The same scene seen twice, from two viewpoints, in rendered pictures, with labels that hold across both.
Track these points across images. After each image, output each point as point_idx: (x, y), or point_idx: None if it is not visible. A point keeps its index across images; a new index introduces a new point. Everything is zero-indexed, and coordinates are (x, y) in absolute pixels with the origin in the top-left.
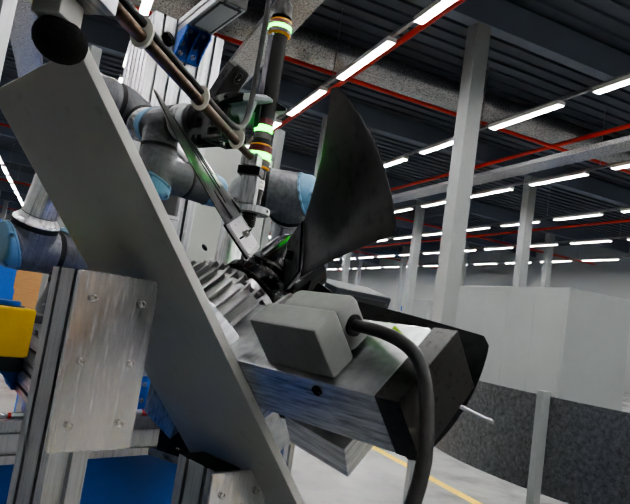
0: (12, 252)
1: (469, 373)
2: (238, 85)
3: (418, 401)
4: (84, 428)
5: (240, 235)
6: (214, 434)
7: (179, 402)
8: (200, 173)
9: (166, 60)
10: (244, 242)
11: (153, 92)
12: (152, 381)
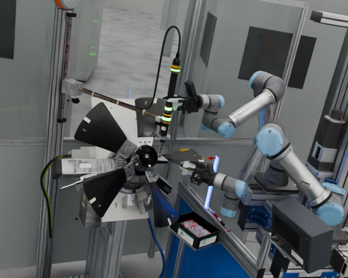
0: (253, 146)
1: (56, 170)
2: (188, 89)
3: (52, 167)
4: None
5: (142, 142)
6: None
7: None
8: (138, 121)
9: (99, 97)
10: (141, 144)
11: (347, 70)
12: None
